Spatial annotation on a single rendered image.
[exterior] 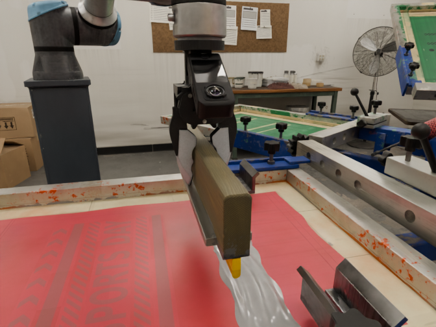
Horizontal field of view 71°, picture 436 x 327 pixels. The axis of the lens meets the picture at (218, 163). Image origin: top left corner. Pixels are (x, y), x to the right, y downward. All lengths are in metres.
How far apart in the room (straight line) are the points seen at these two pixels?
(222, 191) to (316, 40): 4.64
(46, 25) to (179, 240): 0.79
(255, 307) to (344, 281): 0.12
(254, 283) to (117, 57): 3.93
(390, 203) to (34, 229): 0.67
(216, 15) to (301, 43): 4.36
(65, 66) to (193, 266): 0.80
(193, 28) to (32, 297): 0.43
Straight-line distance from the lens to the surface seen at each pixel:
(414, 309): 0.52
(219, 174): 0.35
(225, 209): 0.31
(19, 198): 0.81
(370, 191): 0.68
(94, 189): 0.76
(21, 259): 0.62
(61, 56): 1.13
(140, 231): 0.62
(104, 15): 1.11
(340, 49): 5.12
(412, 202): 0.61
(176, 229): 0.61
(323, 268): 0.54
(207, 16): 0.44
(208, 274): 0.50
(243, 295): 0.46
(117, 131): 4.36
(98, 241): 0.61
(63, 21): 1.14
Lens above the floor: 1.27
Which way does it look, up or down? 19 degrees down
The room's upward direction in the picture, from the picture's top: straight up
